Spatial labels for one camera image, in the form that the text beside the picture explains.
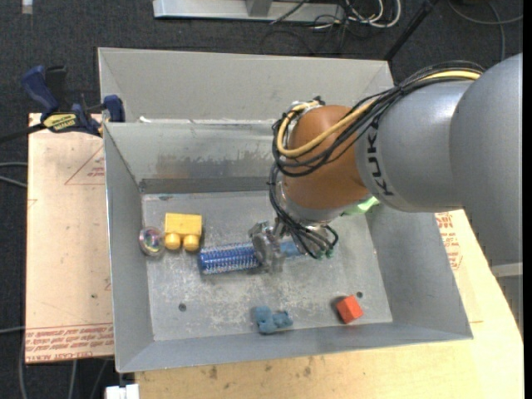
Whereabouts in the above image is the brown cardboard board red print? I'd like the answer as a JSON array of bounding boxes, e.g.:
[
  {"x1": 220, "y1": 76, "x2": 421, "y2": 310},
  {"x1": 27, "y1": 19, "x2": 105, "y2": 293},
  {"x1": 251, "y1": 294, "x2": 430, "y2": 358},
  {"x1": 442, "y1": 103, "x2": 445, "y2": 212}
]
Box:
[{"x1": 24, "y1": 112, "x2": 485, "y2": 365}]

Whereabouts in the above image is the clear glass round thing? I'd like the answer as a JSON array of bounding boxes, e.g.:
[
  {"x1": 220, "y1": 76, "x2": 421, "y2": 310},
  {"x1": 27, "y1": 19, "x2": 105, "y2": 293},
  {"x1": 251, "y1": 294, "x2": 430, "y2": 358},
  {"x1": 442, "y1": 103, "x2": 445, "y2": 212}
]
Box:
[{"x1": 138, "y1": 225, "x2": 165, "y2": 259}]

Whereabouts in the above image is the yellow toy building block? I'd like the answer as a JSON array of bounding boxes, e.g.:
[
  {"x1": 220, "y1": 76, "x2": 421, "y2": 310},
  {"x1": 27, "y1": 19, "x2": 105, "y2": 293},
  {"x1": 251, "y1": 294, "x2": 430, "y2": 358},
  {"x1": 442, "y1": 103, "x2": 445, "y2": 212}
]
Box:
[{"x1": 164, "y1": 212, "x2": 204, "y2": 253}]

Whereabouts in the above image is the blue-grey toy block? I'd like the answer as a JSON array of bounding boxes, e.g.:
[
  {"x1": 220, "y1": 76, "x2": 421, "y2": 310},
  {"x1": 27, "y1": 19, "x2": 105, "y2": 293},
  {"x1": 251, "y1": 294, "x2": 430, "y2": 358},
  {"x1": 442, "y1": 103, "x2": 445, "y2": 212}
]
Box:
[{"x1": 250, "y1": 305, "x2": 294, "y2": 336}]

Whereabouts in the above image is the blue ribbed cylinder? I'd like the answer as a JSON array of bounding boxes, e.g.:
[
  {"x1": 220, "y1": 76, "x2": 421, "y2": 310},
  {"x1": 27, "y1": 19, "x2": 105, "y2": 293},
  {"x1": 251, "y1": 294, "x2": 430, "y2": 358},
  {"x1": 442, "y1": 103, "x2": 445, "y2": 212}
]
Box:
[{"x1": 197, "y1": 240, "x2": 311, "y2": 277}]

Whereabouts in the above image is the grey metal bin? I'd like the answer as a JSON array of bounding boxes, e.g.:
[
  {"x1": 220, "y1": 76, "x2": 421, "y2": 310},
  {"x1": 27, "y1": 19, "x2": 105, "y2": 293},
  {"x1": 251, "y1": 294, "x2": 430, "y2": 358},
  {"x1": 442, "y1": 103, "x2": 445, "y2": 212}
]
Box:
[{"x1": 97, "y1": 47, "x2": 474, "y2": 374}]

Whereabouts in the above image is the red-orange small block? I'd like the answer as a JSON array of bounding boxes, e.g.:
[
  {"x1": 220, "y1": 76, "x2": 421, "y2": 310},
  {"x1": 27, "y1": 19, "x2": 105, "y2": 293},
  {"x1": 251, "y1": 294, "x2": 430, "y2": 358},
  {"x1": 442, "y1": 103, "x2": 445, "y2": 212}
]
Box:
[{"x1": 331, "y1": 293, "x2": 365, "y2": 325}]

